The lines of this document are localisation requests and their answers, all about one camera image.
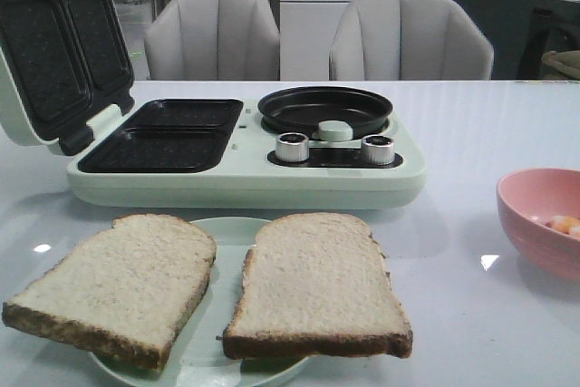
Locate bread slice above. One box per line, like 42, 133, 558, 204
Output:
2, 214, 217, 372
222, 212, 413, 360

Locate pink bowl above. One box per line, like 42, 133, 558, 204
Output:
496, 168, 579, 281

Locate mint green sandwich maker lid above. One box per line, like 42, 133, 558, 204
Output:
1, 0, 134, 156

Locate orange shrimp pieces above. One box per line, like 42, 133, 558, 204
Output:
546, 215, 580, 239

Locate mint green breakfast maker base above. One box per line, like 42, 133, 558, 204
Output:
67, 94, 426, 209

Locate left silver control knob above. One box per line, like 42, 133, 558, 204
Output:
275, 132, 309, 163

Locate silver control knob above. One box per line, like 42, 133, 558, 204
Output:
275, 132, 309, 163
360, 134, 396, 166

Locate black round frying pan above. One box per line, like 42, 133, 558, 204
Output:
257, 86, 393, 140

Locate right silver control knob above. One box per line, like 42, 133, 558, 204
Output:
360, 134, 396, 166

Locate left grey upholstered chair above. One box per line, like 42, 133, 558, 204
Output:
144, 0, 280, 81

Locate grey upholstered chair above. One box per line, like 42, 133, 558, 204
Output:
329, 0, 494, 82
144, 0, 280, 81

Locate right grey upholstered chair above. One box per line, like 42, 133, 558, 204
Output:
329, 0, 494, 82

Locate white refrigerator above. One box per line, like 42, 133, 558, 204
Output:
279, 0, 352, 81

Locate mint green round plate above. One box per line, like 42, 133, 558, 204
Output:
92, 217, 309, 386

